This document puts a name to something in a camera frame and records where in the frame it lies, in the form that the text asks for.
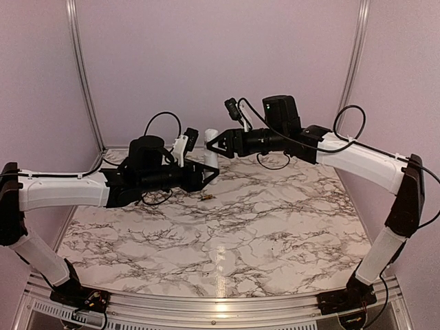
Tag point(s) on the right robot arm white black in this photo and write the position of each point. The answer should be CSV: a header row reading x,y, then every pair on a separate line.
x,y
318,145

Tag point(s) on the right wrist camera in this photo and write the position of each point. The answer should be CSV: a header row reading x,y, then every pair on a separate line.
x,y
239,114

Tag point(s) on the aluminium frame post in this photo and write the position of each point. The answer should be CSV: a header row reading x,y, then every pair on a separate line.
x,y
356,53
74,30

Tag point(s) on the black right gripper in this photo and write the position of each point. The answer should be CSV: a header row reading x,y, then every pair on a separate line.
x,y
229,135

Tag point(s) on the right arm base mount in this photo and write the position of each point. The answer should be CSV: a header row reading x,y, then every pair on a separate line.
x,y
346,299

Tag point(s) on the white remote control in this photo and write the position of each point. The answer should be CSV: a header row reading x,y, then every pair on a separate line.
x,y
210,158

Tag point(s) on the front aluminium rail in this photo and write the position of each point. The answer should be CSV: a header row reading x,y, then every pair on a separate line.
x,y
142,311

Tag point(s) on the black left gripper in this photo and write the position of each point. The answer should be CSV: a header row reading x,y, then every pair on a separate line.
x,y
194,181

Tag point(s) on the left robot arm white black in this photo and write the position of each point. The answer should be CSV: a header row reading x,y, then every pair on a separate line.
x,y
148,167

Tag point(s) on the left aluminium frame post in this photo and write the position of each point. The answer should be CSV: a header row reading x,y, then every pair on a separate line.
x,y
74,30

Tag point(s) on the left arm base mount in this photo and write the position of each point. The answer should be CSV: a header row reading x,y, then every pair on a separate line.
x,y
82,298

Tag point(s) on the right aluminium frame post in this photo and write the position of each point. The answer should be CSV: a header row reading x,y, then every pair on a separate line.
x,y
356,53

